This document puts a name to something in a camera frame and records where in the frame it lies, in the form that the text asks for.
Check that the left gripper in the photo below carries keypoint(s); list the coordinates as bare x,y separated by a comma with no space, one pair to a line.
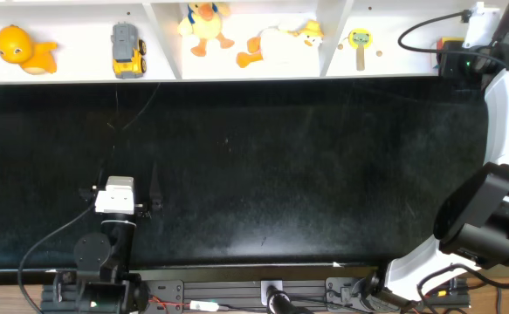
142,211

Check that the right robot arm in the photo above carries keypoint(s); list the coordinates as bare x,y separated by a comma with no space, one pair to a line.
507,122

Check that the mounting rail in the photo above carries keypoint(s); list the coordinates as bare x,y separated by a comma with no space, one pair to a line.
228,292

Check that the yellow rubber duck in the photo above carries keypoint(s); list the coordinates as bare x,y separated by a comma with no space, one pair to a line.
16,45

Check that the many-coloured puzzle cube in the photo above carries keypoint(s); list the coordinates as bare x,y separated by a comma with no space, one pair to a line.
448,43

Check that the white plush goose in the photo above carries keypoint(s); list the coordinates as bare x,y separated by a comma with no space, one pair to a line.
280,45

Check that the white shelf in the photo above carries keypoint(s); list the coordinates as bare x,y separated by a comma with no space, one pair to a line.
254,65

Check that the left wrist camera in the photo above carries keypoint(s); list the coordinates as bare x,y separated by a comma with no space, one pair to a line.
115,196

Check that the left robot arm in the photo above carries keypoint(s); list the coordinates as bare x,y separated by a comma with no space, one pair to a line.
90,250

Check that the grey and yellow toy truck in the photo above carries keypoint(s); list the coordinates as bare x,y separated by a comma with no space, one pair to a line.
127,48

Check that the yellow rattle drum toy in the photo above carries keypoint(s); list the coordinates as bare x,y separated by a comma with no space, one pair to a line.
360,40

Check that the yellow plush duck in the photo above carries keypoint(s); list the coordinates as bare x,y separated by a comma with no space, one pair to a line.
205,24

